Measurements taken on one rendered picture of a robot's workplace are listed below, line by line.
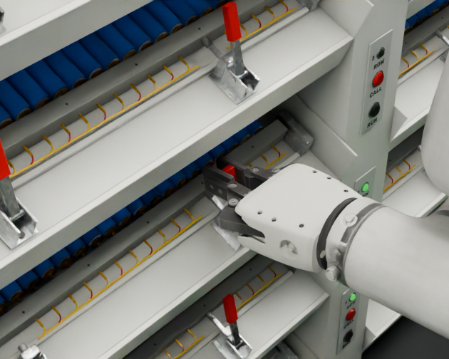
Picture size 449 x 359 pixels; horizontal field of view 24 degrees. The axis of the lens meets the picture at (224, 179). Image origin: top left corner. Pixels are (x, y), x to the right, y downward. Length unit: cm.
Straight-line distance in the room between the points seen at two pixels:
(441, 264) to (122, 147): 29
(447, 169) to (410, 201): 66
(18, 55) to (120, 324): 36
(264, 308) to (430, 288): 43
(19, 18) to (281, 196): 36
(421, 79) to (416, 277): 49
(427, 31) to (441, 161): 58
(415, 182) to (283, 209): 52
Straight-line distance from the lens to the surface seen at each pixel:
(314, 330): 141
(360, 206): 96
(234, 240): 110
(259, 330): 128
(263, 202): 100
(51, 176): 89
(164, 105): 96
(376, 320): 156
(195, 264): 108
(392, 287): 92
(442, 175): 81
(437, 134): 80
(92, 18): 80
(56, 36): 78
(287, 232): 97
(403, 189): 147
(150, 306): 105
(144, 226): 106
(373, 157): 125
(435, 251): 91
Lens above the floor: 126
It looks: 40 degrees down
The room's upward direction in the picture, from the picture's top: straight up
